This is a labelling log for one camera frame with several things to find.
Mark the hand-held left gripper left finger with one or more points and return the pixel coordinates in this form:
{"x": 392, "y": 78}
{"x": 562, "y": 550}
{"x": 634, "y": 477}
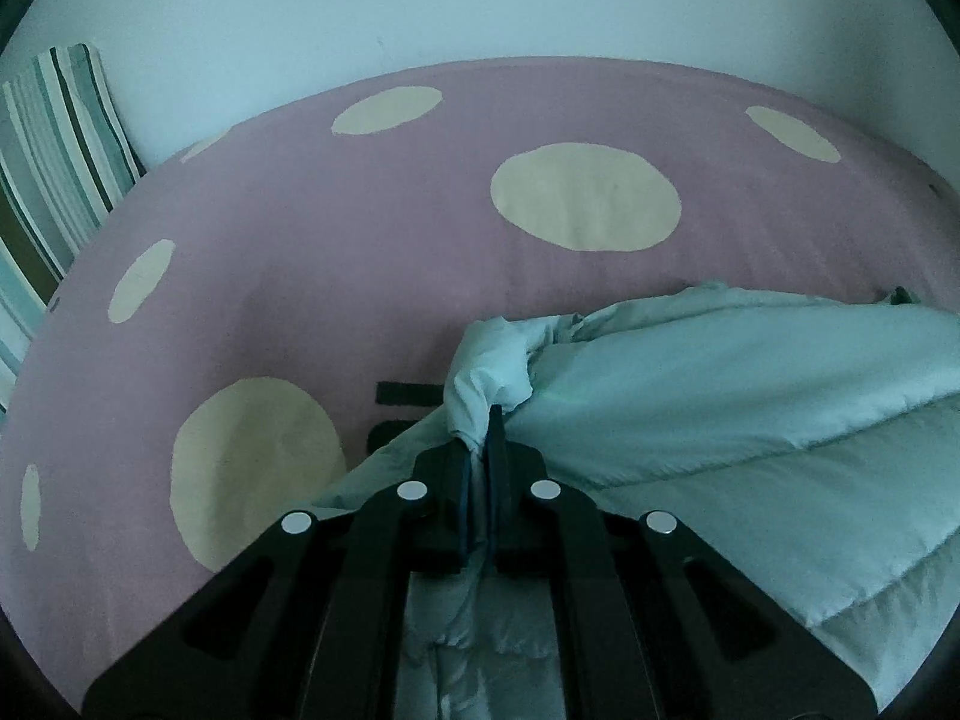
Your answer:
{"x": 450, "y": 495}

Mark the bed with pink dotted sheet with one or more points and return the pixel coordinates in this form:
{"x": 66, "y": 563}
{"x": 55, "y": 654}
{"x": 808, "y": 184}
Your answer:
{"x": 375, "y": 240}

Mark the striped headboard cushion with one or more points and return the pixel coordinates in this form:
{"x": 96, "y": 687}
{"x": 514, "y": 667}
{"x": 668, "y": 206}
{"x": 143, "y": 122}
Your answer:
{"x": 52, "y": 165}

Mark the light blue puffer jacket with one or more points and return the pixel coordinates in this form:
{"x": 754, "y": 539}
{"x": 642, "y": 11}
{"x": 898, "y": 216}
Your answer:
{"x": 735, "y": 420}

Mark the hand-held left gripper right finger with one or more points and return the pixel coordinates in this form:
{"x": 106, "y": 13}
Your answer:
{"x": 502, "y": 487}

